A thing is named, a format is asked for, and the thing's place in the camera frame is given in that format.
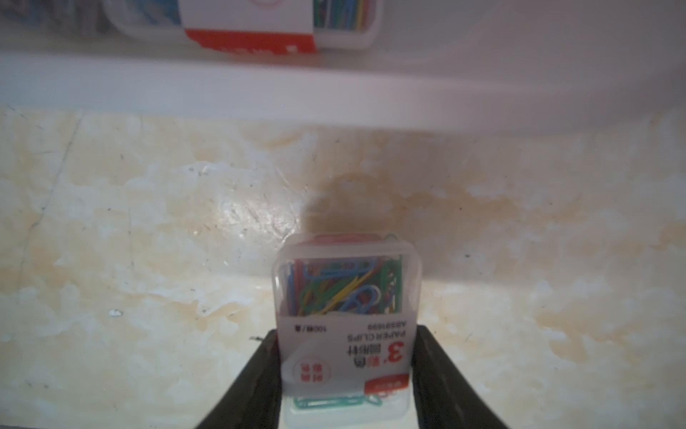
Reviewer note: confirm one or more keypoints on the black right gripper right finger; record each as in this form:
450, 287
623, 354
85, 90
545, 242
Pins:
443, 397

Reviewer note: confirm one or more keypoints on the white plastic storage box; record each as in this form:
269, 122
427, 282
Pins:
504, 67

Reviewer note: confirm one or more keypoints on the paper clip box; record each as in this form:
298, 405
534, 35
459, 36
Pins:
346, 310
251, 27

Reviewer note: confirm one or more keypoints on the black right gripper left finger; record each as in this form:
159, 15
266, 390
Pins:
254, 398

